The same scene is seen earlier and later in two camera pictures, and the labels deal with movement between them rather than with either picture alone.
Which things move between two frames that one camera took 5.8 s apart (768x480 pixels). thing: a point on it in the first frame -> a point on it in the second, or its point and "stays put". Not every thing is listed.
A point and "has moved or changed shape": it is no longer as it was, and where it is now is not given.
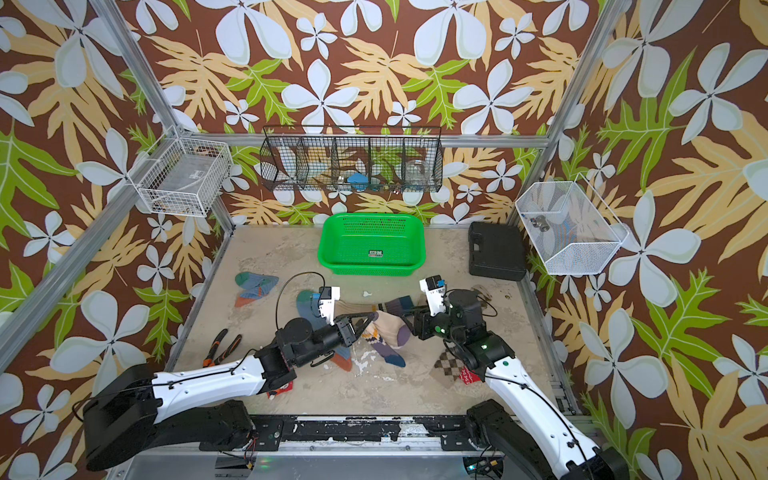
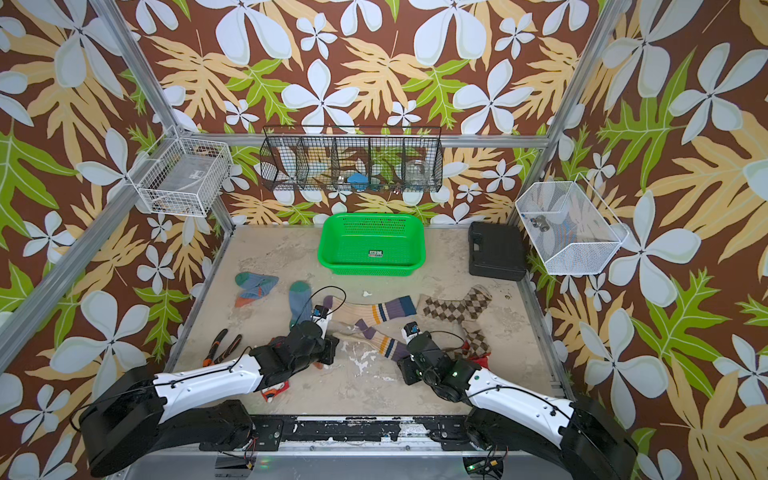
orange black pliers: x=209 y=360 stays put
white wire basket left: x=183 y=174 stays put
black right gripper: x=423 y=320 -> x=404 y=366
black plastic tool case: x=496 y=250 stays put
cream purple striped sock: x=388 y=326 has moved or changed shape
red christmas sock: x=285 y=388 stays put
